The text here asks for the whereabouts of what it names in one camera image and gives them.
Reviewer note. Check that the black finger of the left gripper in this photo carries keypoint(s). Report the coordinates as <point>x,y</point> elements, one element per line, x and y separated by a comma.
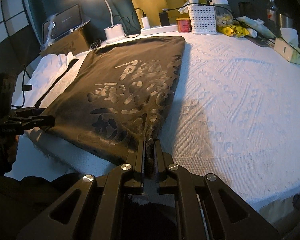
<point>26,112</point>
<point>25,123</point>

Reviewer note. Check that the dark brown t-shirt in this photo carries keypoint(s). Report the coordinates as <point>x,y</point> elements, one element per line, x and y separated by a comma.
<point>122,94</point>

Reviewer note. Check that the clear snack jar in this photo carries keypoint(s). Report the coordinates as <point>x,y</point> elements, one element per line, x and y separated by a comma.
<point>223,13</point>

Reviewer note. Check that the steel cup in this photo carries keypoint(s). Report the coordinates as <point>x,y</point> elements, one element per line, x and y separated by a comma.
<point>284,21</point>

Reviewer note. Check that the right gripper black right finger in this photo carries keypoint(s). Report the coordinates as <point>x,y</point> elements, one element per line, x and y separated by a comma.
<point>205,206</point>

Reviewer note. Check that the black power adapter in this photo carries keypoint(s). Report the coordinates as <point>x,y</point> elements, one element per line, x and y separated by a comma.
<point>164,19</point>

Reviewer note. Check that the beige tissue box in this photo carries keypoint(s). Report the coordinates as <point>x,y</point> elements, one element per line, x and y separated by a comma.
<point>287,51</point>

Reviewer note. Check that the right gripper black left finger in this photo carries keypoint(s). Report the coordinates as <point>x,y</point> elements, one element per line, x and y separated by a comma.
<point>88,209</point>

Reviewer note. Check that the plastic water bottle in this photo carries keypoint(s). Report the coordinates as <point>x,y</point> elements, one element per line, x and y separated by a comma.
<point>272,13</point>

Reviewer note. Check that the white power strip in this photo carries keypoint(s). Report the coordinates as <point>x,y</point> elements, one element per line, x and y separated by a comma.
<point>158,30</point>

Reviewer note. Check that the cardboard box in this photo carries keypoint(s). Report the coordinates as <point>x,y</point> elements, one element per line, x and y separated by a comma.
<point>75,42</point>

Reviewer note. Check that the yellow snack bag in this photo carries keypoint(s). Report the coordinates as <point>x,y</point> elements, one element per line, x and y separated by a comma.
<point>233,31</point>

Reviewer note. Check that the red round tin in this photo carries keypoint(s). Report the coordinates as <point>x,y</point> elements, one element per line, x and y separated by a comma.
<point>184,25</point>

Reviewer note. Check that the white charger plug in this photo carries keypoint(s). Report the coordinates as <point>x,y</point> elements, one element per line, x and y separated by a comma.
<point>145,22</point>

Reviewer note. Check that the white shirt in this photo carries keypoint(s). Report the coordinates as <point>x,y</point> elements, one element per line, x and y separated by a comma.
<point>29,90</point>

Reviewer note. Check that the white perforated basket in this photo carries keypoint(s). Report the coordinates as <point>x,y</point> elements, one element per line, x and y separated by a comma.
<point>203,19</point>

